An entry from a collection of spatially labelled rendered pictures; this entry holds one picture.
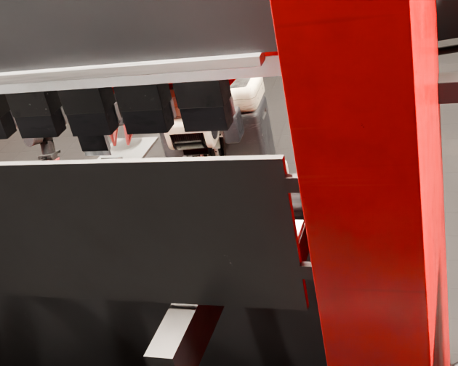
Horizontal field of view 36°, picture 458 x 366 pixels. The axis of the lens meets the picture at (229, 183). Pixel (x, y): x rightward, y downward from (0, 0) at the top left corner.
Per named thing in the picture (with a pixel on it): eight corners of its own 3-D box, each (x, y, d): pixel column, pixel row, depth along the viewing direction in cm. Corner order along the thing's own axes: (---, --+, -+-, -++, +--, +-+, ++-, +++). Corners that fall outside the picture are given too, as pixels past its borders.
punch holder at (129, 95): (178, 120, 225) (166, 72, 217) (169, 133, 218) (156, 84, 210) (136, 122, 230) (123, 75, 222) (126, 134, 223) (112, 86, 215)
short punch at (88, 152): (113, 153, 235) (105, 128, 230) (110, 156, 233) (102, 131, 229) (86, 154, 238) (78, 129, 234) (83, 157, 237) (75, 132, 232)
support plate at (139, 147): (158, 139, 260) (158, 136, 259) (131, 175, 239) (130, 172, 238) (115, 140, 266) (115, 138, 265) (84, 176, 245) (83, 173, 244)
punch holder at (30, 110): (70, 125, 238) (56, 80, 230) (59, 136, 231) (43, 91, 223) (33, 127, 243) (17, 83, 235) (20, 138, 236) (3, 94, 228)
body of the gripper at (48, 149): (38, 160, 294) (34, 144, 292) (47, 155, 303) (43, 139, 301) (52, 159, 292) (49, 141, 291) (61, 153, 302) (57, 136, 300)
